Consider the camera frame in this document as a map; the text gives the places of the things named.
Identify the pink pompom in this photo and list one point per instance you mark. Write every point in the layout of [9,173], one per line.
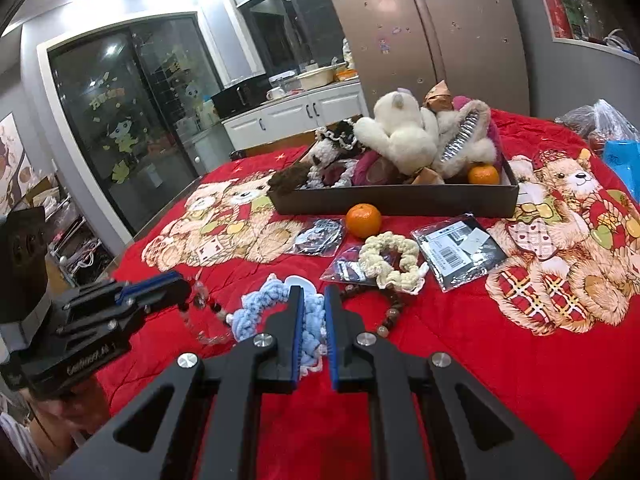
[462,102]

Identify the blue plastic bag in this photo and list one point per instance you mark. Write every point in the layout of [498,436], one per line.
[624,157]

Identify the white cup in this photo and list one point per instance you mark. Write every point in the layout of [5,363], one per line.
[275,93]

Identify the person's left hand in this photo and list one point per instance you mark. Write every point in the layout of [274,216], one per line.
[80,410]

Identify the white plush toy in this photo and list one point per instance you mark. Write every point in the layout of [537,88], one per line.
[400,130]

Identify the fluffy white hair claw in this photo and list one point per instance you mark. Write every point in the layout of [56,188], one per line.
[462,135]

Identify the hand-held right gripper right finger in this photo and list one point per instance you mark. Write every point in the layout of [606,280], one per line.
[331,340]

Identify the tan snack packet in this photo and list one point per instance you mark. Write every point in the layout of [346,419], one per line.
[438,97]

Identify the black microwave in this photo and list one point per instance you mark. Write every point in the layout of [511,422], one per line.
[240,96]

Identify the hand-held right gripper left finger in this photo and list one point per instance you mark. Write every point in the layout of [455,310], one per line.
[298,330]

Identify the cream knitted scrunchie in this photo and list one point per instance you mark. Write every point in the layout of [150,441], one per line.
[395,260]

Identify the red box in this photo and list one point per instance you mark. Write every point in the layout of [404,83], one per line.
[554,2]

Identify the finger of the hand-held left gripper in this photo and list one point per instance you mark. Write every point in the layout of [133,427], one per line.
[100,322]
[150,287]

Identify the black and white scrunchie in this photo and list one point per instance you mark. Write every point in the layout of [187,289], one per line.
[342,137]

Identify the white knitted scrunchie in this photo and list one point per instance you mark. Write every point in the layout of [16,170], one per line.
[327,177]

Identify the dark kitchen window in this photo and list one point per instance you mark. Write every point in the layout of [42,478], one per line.
[295,25]

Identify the blue knitted scrunchie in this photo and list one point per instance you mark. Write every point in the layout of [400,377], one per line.
[255,310]

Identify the magenta plush item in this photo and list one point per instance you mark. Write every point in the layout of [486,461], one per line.
[377,170]

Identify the black packet with white label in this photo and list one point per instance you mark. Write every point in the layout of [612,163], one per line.
[457,250]

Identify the silver refrigerator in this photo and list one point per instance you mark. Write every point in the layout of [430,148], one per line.
[425,35]

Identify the small clear plastic packet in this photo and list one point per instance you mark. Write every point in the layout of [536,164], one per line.
[345,270]

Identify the wall picture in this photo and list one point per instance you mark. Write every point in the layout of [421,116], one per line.
[14,165]

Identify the brown fluffy scrunchie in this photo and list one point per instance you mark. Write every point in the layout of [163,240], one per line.
[292,179]

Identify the white kitchen cabinet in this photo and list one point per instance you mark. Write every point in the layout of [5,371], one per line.
[295,112]

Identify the glass sliding door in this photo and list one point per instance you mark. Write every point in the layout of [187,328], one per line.
[125,120]

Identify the dark cardboard box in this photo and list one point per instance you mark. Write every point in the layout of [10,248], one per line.
[400,200]

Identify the metal storage rack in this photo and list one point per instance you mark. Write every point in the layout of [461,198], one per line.
[70,240]

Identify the orange tangerine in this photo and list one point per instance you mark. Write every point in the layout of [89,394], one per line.
[363,220]
[483,175]

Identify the clear plastic bag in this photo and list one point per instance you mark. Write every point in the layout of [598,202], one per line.
[595,120]

